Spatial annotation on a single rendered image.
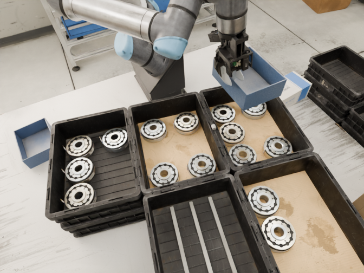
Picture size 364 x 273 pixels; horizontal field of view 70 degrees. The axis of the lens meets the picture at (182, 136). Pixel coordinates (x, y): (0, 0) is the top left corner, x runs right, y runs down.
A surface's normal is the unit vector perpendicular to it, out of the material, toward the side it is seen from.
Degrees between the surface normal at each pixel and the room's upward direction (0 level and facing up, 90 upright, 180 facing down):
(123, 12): 34
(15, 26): 90
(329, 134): 0
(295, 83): 0
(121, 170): 0
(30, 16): 90
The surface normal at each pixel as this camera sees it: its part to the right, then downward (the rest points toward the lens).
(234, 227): -0.06, -0.60
